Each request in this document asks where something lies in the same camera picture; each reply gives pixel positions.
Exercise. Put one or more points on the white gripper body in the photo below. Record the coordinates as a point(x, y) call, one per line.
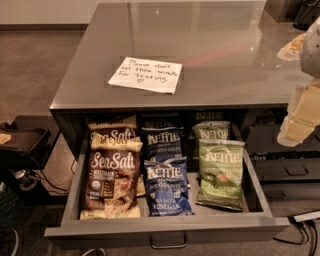
point(311, 51)

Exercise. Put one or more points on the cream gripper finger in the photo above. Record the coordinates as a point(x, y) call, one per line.
point(293, 133)

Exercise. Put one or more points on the brown sea salt bag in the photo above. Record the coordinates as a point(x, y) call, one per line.
point(112, 178)
point(116, 139)

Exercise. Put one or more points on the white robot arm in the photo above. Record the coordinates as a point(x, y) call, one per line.
point(306, 49)

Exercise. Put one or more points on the dark drawer unit right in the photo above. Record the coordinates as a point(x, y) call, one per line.
point(289, 173)

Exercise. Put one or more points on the front green Kettle chip bag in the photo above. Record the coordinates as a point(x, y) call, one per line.
point(221, 173)

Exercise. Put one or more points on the green kettle chip bag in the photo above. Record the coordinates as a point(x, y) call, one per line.
point(221, 173)
point(212, 130)

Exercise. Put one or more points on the black bin on counter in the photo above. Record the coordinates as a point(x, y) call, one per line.
point(308, 12)

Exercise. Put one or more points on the middle green Kettle chip bag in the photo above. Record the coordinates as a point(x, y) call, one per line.
point(212, 130)

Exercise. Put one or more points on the rear dark Kettle bag right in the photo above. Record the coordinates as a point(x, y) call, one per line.
point(201, 116)

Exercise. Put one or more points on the grey open top drawer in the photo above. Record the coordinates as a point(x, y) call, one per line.
point(205, 225)

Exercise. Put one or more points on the middle blue Kettle chip bag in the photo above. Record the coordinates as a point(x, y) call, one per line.
point(162, 143)

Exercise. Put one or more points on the blue kettle chip bag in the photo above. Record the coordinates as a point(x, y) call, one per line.
point(167, 187)
point(162, 143)

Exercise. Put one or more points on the front blue Kettle chip bag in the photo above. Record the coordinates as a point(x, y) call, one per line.
point(167, 187)

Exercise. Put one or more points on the rear dark Kettle chip bag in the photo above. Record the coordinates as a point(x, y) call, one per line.
point(160, 120)

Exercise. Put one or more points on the rear brown chip bag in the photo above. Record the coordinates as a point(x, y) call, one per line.
point(113, 123)

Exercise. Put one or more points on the grey counter cabinet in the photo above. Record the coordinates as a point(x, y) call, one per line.
point(228, 50)

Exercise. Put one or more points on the white handwritten paper note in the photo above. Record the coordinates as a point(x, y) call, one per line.
point(149, 75)

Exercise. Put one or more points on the black cart left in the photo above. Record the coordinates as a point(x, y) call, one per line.
point(26, 145)

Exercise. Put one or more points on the black crate lower left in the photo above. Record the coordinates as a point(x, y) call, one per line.
point(10, 208)

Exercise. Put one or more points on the metal drawer handle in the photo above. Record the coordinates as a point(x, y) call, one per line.
point(168, 240)

